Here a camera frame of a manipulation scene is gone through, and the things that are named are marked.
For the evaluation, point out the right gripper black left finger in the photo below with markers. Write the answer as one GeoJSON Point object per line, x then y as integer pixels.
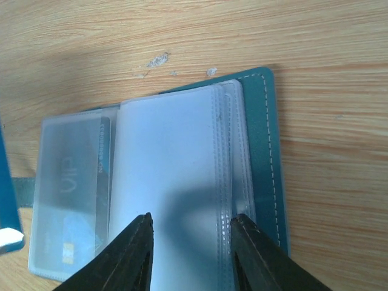
{"type": "Point", "coordinates": [125, 264]}

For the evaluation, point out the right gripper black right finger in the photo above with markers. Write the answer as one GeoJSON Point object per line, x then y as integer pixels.
{"type": "Point", "coordinates": [259, 264]}

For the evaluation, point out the teal leather card holder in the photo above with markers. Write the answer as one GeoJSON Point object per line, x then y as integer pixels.
{"type": "Point", "coordinates": [194, 157]}

